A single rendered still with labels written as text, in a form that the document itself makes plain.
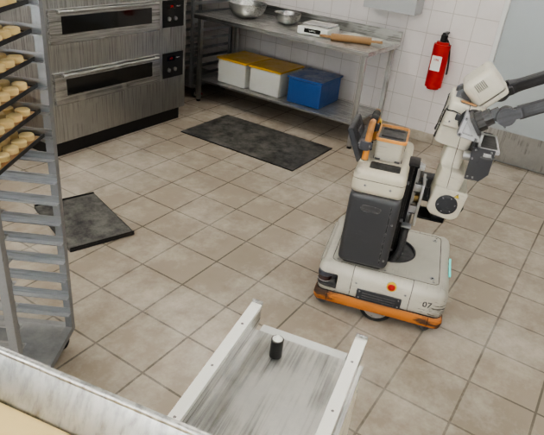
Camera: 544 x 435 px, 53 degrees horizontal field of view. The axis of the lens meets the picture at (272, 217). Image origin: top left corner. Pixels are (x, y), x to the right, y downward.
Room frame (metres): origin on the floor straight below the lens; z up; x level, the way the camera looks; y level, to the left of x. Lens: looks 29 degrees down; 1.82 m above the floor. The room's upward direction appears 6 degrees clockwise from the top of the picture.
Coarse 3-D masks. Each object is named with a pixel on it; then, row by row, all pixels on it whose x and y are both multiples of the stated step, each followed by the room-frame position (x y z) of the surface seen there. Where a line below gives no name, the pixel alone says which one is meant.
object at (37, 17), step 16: (32, 16) 1.83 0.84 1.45; (48, 64) 1.85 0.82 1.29; (48, 80) 1.84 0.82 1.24; (48, 96) 1.83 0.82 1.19; (48, 128) 1.83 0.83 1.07; (48, 144) 1.83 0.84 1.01; (64, 224) 1.85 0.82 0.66; (64, 240) 1.84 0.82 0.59; (64, 272) 1.83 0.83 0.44; (64, 288) 1.83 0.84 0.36; (64, 304) 1.83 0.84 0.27
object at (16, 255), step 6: (12, 252) 1.82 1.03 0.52; (18, 252) 1.82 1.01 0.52; (24, 252) 1.82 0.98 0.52; (30, 252) 1.82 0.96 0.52; (36, 252) 1.83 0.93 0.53; (18, 258) 1.81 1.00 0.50; (24, 258) 1.81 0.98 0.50; (30, 258) 1.82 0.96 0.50; (36, 258) 1.82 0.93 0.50; (42, 258) 1.82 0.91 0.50; (48, 258) 1.82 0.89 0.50; (54, 258) 1.82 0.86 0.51; (60, 258) 1.82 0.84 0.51; (60, 264) 1.80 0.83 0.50
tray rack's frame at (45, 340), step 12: (24, 324) 1.81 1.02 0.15; (36, 324) 1.82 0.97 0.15; (48, 324) 1.83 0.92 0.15; (60, 324) 1.84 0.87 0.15; (0, 336) 1.72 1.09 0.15; (24, 336) 1.74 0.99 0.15; (36, 336) 1.75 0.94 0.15; (48, 336) 1.76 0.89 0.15; (60, 336) 1.76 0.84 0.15; (24, 348) 1.67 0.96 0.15; (36, 348) 1.68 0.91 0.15; (48, 348) 1.69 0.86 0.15; (60, 348) 1.69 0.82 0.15; (36, 360) 1.61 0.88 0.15; (48, 360) 1.62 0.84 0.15
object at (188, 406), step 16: (256, 304) 1.17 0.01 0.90; (240, 320) 1.10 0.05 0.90; (256, 320) 1.15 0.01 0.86; (240, 336) 1.04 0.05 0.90; (224, 352) 0.98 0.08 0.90; (208, 368) 0.92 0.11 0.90; (224, 368) 0.96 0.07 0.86; (192, 384) 0.87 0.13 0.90; (208, 384) 0.89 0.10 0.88; (192, 400) 0.82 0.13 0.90; (176, 416) 0.78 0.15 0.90; (192, 416) 0.82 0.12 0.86
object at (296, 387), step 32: (256, 352) 1.05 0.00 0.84; (288, 352) 1.06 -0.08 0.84; (320, 352) 1.08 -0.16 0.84; (224, 384) 0.93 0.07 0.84; (256, 384) 0.94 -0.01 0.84; (288, 384) 0.96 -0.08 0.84; (320, 384) 0.97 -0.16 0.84; (352, 384) 0.98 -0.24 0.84; (224, 416) 0.84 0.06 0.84; (256, 416) 0.85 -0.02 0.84; (288, 416) 0.86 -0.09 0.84; (320, 416) 0.87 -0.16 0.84
